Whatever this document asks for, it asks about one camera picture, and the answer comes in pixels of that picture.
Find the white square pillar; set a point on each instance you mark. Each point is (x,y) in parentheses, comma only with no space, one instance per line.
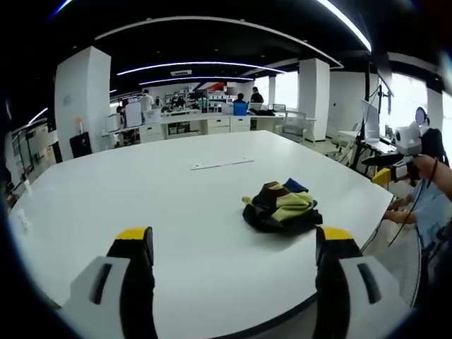
(313,88)
(83,102)

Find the red wrist band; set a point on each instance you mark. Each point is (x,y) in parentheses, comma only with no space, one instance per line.
(435,169)

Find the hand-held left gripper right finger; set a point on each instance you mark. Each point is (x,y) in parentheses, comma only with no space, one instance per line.
(356,282)

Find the grey office chair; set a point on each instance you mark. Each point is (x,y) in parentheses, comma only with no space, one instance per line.
(295,127)

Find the white storage box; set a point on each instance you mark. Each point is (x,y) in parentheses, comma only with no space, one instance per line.
(133,113)

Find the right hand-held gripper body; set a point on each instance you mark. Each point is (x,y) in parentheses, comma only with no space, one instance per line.
(408,139)

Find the multicoloured garment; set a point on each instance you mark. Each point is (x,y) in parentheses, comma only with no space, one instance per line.
(282,212)

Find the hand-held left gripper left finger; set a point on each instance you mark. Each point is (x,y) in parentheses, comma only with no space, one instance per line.
(106,282)

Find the white computer monitor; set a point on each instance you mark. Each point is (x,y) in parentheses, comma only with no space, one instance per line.
(370,121)

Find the black bag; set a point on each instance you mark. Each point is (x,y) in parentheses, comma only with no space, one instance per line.
(81,144)

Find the white drawer cabinet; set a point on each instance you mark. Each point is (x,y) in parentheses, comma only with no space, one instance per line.
(150,132)
(241,123)
(217,125)

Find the person's right hand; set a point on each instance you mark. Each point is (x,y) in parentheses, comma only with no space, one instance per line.
(423,169)

